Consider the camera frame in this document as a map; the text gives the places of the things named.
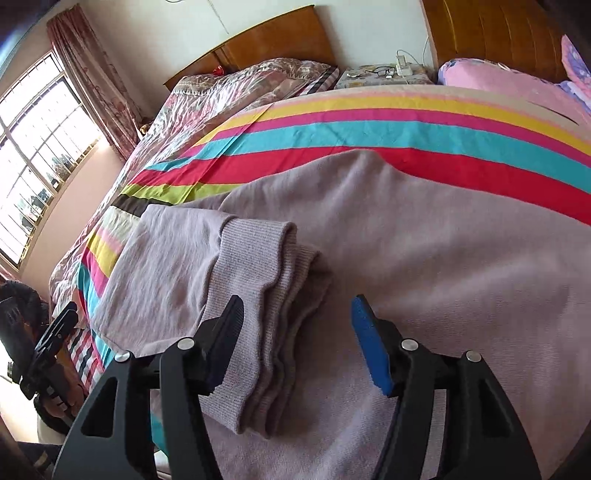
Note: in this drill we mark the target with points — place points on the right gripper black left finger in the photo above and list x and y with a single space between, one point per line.
111 436

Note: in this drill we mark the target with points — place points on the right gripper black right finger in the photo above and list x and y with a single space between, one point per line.
452 418

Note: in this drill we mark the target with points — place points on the lilac purple pants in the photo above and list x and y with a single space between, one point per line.
456 269

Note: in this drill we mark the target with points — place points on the operator left hand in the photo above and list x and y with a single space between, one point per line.
63 394

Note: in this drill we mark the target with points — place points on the person in black jacket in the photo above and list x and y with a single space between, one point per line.
24 318

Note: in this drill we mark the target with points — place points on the plaid checked cloth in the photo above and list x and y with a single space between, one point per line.
85 357

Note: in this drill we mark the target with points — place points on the pink floral curtain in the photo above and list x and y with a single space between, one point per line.
95 79

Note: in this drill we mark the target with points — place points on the pink floral quilt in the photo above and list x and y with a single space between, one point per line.
196 105

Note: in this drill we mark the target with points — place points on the rainbow striped bed sheet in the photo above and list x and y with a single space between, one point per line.
460 138

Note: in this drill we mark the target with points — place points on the nightstand with patterned cloth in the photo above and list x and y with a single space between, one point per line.
383 75

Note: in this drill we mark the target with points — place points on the left wooden headboard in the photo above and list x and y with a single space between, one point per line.
298 34

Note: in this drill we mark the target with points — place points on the wooden headboard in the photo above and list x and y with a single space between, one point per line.
518 34
298 34

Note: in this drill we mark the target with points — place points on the pink bed cover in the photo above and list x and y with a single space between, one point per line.
493 78

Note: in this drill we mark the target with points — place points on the white power strip charger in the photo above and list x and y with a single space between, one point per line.
406 64

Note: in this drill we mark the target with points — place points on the right wooden headboard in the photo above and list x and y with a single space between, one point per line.
518 34

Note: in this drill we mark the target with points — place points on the window with white frame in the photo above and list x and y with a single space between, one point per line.
46 133

